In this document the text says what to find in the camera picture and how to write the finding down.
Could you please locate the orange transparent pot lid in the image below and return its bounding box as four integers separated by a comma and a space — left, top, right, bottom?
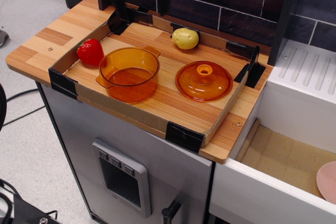
175, 61, 233, 102

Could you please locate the orange transparent plastic pot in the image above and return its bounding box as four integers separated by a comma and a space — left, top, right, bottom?
96, 46, 161, 103

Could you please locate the yellow toy potato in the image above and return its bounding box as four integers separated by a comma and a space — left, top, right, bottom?
172, 28, 200, 50

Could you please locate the red toy strawberry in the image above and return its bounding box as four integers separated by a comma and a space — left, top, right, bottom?
77, 39, 104, 66

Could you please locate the cardboard fence with black tape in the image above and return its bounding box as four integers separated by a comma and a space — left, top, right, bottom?
49, 8, 270, 161

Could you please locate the white toy sink unit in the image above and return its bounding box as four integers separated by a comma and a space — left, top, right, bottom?
209, 40, 335, 223

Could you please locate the pink plate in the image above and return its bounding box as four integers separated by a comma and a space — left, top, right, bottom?
316, 161, 336, 204

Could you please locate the black upright post right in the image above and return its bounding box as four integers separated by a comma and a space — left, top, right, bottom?
267, 0, 295, 66

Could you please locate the black floor cable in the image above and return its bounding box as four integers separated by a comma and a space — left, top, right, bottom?
2, 89, 46, 127

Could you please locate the black oven handle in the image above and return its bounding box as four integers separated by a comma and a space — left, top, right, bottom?
161, 200, 181, 224

